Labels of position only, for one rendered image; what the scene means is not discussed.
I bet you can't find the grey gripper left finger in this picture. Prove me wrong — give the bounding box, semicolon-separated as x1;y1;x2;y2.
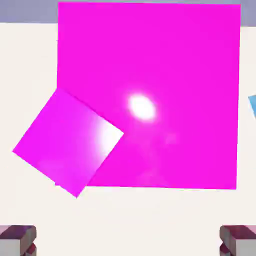
0;224;38;256

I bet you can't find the large magenta box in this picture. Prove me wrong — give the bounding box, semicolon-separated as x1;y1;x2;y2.
55;1;242;190

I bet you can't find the small light blue cube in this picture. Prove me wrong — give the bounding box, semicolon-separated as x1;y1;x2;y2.
247;95;256;119

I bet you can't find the small magenta cube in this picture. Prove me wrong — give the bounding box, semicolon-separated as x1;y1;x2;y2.
12;87;125;199

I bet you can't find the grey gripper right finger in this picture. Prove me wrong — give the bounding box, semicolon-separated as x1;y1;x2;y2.
219;224;256;256

